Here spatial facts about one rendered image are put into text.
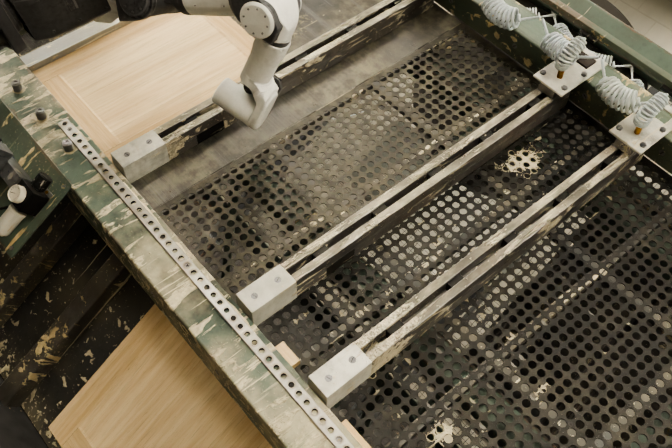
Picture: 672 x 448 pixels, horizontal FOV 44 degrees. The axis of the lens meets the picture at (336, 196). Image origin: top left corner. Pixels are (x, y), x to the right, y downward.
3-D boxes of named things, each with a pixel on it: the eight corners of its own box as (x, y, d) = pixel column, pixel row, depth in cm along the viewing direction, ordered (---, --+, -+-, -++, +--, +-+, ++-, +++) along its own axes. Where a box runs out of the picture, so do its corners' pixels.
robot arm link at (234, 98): (257, 128, 197) (245, 134, 186) (220, 102, 197) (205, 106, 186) (283, 87, 194) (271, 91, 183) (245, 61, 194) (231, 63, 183)
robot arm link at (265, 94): (251, 135, 188) (272, 93, 179) (218, 113, 188) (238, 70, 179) (265, 122, 192) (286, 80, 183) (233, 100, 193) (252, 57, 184)
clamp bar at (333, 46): (111, 166, 215) (91, 101, 196) (440, -21, 262) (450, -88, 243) (132, 190, 210) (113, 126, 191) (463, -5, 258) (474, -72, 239)
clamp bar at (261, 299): (232, 304, 191) (223, 246, 172) (569, 71, 239) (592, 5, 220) (259, 334, 187) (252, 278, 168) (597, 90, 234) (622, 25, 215)
